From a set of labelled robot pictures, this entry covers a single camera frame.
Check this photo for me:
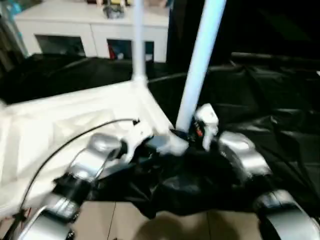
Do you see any white plastic table leg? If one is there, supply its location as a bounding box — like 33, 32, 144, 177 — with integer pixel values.
132, 0, 149, 87
174, 0, 226, 135

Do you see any white cabinet with glass doors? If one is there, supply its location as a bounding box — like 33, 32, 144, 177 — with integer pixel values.
14, 0, 171, 63

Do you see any blue white wrapped roll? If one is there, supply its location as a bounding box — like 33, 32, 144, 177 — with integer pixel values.
4, 0, 20, 16

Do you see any grey curtain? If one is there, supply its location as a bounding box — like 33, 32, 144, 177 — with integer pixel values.
0, 14, 28, 68

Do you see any black backdrop cloth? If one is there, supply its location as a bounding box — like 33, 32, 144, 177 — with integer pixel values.
167, 0, 320, 68

